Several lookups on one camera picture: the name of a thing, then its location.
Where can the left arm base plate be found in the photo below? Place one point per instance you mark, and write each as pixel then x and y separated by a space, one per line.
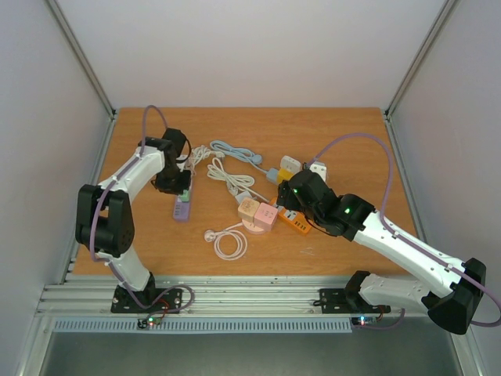
pixel 148 301

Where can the green small adapter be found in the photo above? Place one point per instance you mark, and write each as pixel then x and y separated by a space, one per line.
pixel 186 195

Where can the purple power strip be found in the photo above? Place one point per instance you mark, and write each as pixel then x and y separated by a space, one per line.
pixel 182 210

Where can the beige cube socket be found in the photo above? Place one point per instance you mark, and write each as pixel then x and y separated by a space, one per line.
pixel 247 209

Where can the pink cube socket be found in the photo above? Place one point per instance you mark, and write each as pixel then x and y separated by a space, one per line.
pixel 265 216

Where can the pink round socket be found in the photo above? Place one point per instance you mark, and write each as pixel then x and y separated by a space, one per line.
pixel 253 229

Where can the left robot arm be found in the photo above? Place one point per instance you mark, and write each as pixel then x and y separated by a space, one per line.
pixel 104 221

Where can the grey white plug adapter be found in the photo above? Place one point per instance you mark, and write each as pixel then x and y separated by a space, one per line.
pixel 240 197

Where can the yellow cube socket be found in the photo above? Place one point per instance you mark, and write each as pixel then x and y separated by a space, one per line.
pixel 283 175

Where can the orange power strip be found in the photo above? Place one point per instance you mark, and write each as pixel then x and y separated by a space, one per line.
pixel 293 219

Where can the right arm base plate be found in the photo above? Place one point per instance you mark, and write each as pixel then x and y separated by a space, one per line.
pixel 334 301

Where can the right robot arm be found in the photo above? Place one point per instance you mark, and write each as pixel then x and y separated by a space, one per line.
pixel 446 288

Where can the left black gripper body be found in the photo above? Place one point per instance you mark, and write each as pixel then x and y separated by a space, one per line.
pixel 171 180

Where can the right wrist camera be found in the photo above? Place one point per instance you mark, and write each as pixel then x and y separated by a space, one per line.
pixel 319 168

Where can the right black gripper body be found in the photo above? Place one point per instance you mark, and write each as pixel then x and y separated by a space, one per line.
pixel 288 196

